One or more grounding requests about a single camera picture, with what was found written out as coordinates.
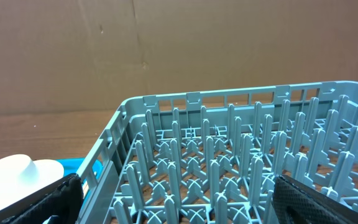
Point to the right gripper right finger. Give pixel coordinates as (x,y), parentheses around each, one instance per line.
(294,202)

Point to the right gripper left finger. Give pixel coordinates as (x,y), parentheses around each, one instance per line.
(59,202)

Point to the small white cup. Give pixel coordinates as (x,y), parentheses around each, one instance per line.
(18,169)

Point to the grey dishwasher rack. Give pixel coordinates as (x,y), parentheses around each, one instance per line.
(213,156)

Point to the wooden chopstick right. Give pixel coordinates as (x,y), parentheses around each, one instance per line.
(85,187)

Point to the teal serving tray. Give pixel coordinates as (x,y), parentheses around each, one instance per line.
(71,165)

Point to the white saucer plate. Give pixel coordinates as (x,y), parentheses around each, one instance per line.
(50,171)

